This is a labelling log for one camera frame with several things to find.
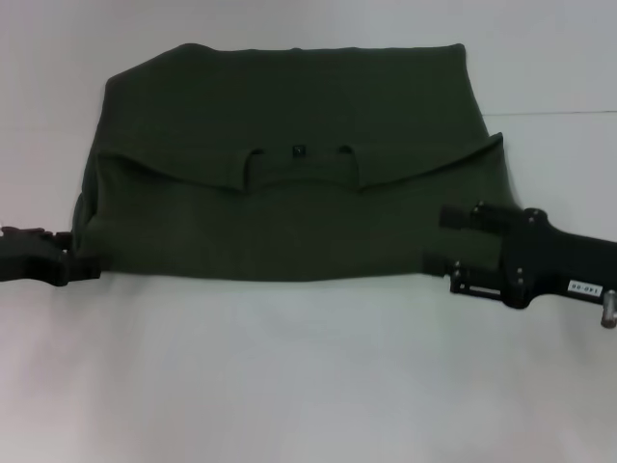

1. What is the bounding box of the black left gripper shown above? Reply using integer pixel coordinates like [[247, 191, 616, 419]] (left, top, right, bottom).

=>
[[0, 225, 103, 289]]

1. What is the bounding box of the dark green FREE t-shirt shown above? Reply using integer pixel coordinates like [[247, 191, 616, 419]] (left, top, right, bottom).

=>
[[71, 41, 520, 284]]

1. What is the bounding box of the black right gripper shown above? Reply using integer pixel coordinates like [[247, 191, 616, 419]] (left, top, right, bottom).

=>
[[421, 201, 617, 311]]

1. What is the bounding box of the right gripper cable with plug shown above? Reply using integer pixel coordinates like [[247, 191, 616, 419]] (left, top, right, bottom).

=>
[[599, 287, 617, 331]]

